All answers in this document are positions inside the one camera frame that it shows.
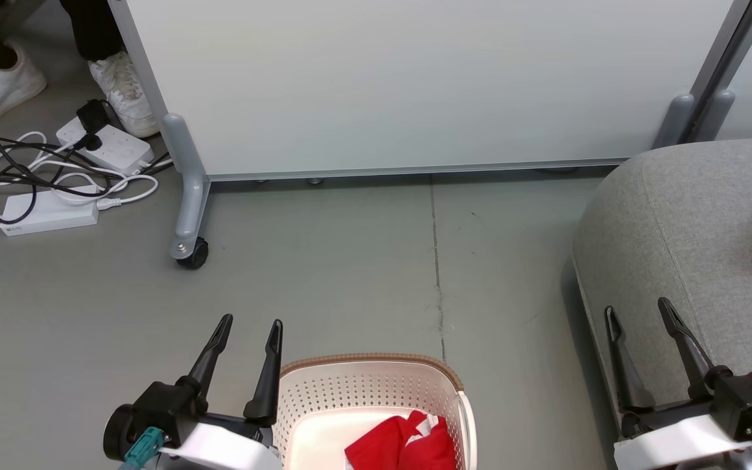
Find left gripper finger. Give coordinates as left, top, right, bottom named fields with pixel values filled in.
left=243, top=319, right=284, bottom=422
left=177, top=315, right=234, bottom=409

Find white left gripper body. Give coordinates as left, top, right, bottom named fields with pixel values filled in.
left=159, top=411, right=283, bottom=470

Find red and white garment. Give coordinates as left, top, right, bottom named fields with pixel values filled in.
left=345, top=410, right=459, bottom=470

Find grey desk leg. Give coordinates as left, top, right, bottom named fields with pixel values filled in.
left=0, top=0, right=48, bottom=40

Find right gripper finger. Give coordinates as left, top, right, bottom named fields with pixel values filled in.
left=658, top=298, right=733, bottom=401
left=604, top=305, right=657, bottom=414

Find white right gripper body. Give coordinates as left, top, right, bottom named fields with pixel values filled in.
left=614, top=398, right=752, bottom=470

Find grey fabric sofa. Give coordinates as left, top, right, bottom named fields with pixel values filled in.
left=572, top=138, right=752, bottom=470

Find flat white power box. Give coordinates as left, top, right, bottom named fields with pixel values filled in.
left=0, top=185, right=100, bottom=236

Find teal camera cable connector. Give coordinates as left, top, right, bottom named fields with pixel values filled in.
left=123, top=427, right=166, bottom=469

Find short grey partition foot bracket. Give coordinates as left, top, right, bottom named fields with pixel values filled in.
left=695, top=90, right=736, bottom=142
left=653, top=95, right=695, bottom=149

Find white power strip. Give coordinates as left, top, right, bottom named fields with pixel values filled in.
left=56, top=116, right=154, bottom=176

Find white cable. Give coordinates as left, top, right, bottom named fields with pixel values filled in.
left=0, top=131, right=159, bottom=224

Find white perforated laundry basket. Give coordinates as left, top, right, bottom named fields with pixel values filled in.
left=274, top=353, right=478, bottom=470

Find long grey partition foot bracket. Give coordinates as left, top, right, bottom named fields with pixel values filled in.
left=162, top=114, right=211, bottom=260

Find white partition panel grey frame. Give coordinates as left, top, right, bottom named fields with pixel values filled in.
left=107, top=0, right=752, bottom=185

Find black plug adapter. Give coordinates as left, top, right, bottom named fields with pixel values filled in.
left=76, top=99, right=111, bottom=135

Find black caster wheel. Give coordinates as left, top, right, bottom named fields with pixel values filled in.
left=177, top=237, right=210, bottom=270

